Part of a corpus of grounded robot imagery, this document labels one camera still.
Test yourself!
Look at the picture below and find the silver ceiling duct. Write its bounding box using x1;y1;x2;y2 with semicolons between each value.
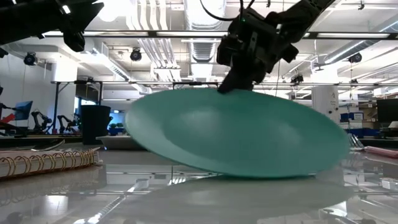
185;0;228;80

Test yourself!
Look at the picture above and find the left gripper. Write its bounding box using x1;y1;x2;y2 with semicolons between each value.
55;0;105;53

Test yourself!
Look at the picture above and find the black cup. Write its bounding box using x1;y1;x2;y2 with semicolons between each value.
80;105;112;146

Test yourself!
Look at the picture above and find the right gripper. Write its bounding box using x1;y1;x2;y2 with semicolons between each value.
216;7;299;94

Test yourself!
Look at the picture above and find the fork with pink handle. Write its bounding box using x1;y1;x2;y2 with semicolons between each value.
349;133;398;159

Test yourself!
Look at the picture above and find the blue background screen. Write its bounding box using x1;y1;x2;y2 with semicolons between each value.
14;100;34;121

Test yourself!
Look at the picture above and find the white cylindrical column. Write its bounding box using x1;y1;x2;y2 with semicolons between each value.
312;86;341;124

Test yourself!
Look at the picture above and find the black background monitor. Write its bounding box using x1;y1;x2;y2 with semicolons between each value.
376;98;398;123

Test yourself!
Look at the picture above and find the black background stand frame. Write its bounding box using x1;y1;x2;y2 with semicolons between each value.
50;80;104;135

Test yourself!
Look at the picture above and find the grey plastic tray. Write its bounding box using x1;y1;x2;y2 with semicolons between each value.
95;135;144;151

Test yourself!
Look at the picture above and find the orange spiral notebook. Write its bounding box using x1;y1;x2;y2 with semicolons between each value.
0;147;101;181

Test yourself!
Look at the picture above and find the green round plate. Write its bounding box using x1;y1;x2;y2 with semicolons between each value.
124;88;351;179

